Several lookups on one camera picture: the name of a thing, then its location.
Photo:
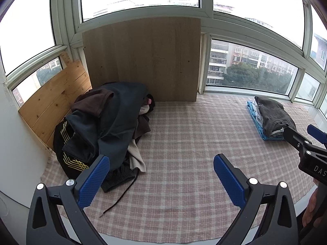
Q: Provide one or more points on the pink garment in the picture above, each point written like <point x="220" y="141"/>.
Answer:
<point x="148" y="102"/>

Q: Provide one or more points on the pine wood board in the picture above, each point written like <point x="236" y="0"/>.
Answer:
<point x="51" y="102"/>

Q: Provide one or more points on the white folded garment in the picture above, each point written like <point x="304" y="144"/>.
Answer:
<point x="258" y="118"/>

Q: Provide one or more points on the light wood panel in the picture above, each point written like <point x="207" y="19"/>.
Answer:
<point x="143" y="61"/>

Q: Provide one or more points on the dark grey folded shirt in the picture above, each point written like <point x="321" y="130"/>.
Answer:
<point x="273" y="114"/>

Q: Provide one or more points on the person's right hand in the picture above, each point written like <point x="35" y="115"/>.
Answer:
<point x="310" y="209"/>

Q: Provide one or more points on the dark blue shirt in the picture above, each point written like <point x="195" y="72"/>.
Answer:
<point x="112" y="122"/>

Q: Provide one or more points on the white window frame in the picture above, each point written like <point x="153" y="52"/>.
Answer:
<point x="204" y="12"/>

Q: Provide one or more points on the green trees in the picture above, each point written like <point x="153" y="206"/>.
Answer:
<point x="250" y="76"/>

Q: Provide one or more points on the beige ribbed garment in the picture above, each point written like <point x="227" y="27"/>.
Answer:
<point x="135" y="158"/>

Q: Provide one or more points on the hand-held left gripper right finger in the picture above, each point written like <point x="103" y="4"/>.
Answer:
<point x="226" y="177"/>

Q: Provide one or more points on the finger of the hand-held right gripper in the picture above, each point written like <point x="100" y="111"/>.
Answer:
<point x="293" y="137"/>
<point x="318" y="134"/>

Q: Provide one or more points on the apartment buildings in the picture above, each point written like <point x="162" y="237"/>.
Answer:
<point x="242" y="56"/>

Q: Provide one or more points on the pink plaid blanket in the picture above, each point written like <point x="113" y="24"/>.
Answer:
<point x="184" y="143"/>

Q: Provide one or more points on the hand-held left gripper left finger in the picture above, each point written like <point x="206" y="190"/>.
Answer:
<point x="93" y="181"/>

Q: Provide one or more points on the pile of unfolded clothes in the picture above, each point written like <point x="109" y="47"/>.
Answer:
<point x="89" y="104"/>

